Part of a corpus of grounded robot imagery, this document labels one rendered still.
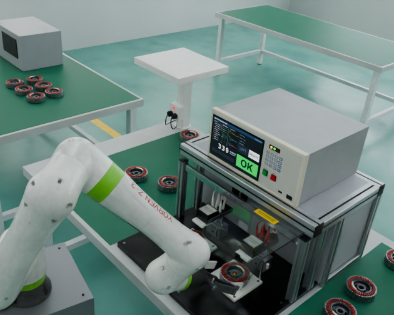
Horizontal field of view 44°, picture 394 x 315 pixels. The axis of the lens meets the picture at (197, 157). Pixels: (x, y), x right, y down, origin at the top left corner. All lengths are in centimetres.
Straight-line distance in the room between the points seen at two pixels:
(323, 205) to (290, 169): 19
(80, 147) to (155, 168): 123
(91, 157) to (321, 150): 76
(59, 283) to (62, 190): 65
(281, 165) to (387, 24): 693
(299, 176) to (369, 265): 65
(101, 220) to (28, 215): 95
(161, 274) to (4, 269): 43
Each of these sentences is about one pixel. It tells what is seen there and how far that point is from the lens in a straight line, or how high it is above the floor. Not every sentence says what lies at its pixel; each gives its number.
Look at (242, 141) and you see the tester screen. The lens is 174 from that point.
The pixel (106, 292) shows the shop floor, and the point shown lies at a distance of 287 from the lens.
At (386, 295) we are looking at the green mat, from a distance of 202.
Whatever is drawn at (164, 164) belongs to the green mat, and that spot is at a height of 75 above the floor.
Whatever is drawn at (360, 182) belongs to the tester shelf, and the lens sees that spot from 191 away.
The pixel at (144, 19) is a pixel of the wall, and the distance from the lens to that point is 717.
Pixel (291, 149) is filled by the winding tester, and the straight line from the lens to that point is 160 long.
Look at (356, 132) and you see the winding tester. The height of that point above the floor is 132.
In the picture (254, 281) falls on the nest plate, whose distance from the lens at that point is 186.
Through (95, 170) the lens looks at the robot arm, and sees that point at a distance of 130.
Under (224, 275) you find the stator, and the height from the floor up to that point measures 82.
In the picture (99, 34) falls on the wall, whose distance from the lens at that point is 679.
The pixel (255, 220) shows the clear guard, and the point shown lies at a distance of 167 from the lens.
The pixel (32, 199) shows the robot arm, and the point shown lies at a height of 139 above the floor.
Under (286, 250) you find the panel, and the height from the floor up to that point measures 81.
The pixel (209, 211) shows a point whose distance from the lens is 192.
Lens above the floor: 206
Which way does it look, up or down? 30 degrees down
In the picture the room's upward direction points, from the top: 5 degrees clockwise
